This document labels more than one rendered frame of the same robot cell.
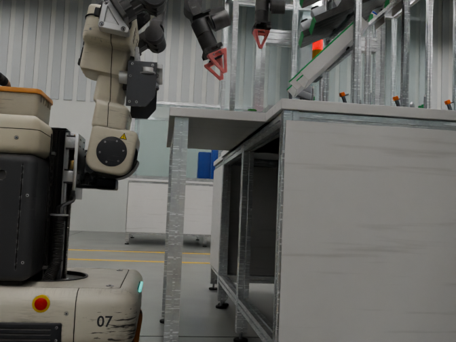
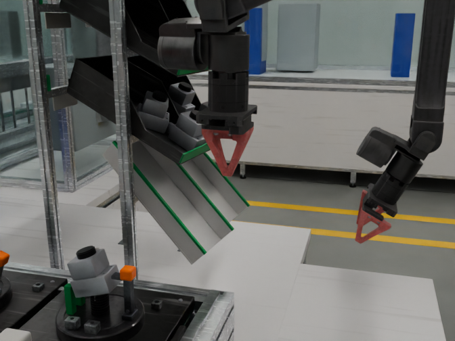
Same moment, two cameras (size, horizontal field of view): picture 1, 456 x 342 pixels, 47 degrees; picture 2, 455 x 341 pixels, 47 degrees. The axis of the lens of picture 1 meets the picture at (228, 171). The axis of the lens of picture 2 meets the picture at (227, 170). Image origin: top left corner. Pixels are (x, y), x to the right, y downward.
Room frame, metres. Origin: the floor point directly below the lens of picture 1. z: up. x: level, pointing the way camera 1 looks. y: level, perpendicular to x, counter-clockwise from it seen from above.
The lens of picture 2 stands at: (2.82, 0.17, 1.45)
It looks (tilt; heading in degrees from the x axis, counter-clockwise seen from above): 16 degrees down; 202
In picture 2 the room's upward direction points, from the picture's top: straight up
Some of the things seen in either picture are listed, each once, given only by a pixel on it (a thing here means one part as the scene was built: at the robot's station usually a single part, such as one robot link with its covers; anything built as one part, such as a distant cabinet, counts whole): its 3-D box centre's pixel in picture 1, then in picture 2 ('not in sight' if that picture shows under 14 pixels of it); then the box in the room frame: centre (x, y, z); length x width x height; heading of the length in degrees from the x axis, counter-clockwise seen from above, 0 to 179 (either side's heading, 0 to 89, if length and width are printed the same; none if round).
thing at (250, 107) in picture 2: (261, 20); (228, 96); (2.14, -0.11, 1.34); 0.10 x 0.07 x 0.07; 7
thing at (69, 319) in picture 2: not in sight; (72, 323); (2.26, -0.32, 1.00); 0.02 x 0.01 x 0.02; 97
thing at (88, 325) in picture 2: not in sight; (92, 327); (2.26, -0.29, 1.00); 0.02 x 0.01 x 0.02; 97
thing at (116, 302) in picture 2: not in sight; (101, 317); (2.21, -0.31, 0.98); 0.14 x 0.14 x 0.02
